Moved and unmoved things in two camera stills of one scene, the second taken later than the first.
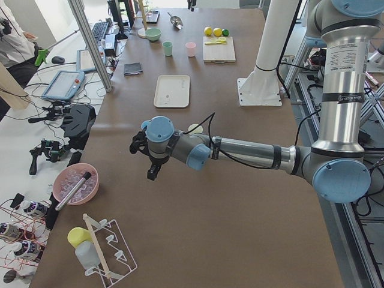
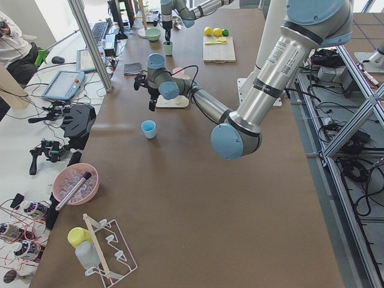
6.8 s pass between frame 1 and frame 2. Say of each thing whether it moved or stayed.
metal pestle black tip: stayed
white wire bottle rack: stayed
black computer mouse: stayed
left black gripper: moved
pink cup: moved
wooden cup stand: stayed
